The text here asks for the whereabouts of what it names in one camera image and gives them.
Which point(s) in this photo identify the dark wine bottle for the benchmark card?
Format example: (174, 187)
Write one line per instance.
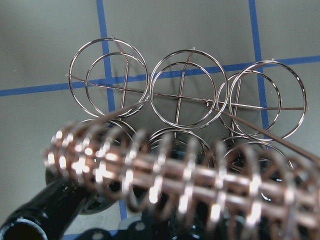
(171, 197)
(49, 214)

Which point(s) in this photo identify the copper wire bottle basket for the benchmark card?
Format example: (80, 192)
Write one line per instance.
(254, 184)

